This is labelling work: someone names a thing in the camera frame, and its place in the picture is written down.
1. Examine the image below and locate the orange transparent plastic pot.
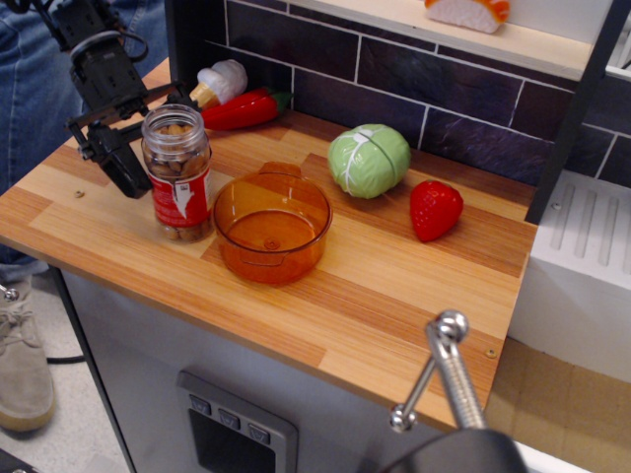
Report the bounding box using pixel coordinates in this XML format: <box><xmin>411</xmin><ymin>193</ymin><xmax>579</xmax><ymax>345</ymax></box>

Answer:
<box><xmin>213</xmin><ymin>162</ymin><xmax>333</xmax><ymax>284</ymax></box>

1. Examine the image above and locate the metal clamp screw handle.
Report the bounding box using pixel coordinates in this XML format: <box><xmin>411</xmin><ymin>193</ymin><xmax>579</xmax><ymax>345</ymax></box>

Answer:
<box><xmin>388</xmin><ymin>308</ymin><xmax>531</xmax><ymax>473</ymax></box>

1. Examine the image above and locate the toy ice cream cone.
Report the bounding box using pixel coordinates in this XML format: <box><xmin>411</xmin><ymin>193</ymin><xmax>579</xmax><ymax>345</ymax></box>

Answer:
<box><xmin>189</xmin><ymin>59</ymin><xmax>248</xmax><ymax>110</ymax></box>

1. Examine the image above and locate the grey oven control panel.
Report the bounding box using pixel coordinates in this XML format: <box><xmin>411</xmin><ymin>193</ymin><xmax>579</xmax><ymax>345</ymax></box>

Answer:
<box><xmin>176</xmin><ymin>371</ymin><xmax>299</xmax><ymax>473</ymax></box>

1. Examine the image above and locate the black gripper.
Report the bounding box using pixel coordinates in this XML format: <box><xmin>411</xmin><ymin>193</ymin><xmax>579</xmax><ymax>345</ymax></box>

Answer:
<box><xmin>48</xmin><ymin>1</ymin><xmax>199</xmax><ymax>198</ymax></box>

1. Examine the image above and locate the clear almond jar red label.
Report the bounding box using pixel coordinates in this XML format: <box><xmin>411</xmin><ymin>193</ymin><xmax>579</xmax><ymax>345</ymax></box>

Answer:
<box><xmin>141</xmin><ymin>104</ymin><xmax>212</xmax><ymax>242</ymax></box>

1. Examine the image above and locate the red toy strawberry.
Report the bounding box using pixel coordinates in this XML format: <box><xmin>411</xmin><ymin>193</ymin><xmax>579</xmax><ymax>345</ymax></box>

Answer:
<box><xmin>409</xmin><ymin>180</ymin><xmax>463</xmax><ymax>242</ymax></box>

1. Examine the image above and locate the beige suede shoe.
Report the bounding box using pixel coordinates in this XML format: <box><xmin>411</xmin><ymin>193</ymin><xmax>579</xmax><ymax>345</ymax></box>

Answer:
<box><xmin>1</xmin><ymin>278</ymin><xmax>55</xmax><ymax>433</ymax></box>

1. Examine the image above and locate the red toy chili pepper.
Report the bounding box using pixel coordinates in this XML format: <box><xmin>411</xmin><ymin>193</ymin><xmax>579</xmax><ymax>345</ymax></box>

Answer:
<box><xmin>201</xmin><ymin>88</ymin><xmax>293</xmax><ymax>131</ymax></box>

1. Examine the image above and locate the light wooden shelf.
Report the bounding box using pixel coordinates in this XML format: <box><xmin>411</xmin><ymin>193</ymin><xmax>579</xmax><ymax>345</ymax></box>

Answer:
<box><xmin>289</xmin><ymin>0</ymin><xmax>593</xmax><ymax>81</ymax></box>

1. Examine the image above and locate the toy salmon sushi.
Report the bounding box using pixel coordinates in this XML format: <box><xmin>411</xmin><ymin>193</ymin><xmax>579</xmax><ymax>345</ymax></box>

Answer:
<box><xmin>424</xmin><ymin>0</ymin><xmax>511</xmax><ymax>34</ymax></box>

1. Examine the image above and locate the white ribbed sink block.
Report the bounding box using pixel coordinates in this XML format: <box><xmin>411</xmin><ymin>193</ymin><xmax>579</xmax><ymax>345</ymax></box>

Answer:
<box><xmin>509</xmin><ymin>171</ymin><xmax>630</xmax><ymax>381</ymax></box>

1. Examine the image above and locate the green toy cabbage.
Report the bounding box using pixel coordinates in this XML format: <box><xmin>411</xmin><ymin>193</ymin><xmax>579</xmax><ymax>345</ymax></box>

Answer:
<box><xmin>327</xmin><ymin>124</ymin><xmax>411</xmax><ymax>199</ymax></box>

